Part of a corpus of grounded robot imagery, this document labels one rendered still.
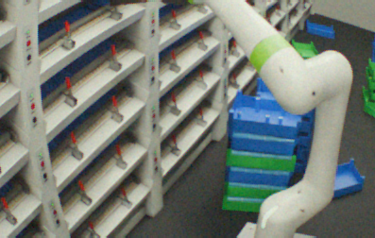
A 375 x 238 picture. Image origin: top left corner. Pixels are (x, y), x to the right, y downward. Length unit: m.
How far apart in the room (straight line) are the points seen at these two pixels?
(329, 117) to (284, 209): 0.28
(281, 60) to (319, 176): 0.41
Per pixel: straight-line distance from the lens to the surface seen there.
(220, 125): 2.74
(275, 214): 1.35
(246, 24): 1.21
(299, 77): 1.13
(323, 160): 1.38
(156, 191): 2.21
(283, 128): 2.04
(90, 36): 1.56
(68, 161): 1.63
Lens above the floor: 1.46
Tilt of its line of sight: 29 degrees down
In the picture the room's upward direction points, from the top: straight up
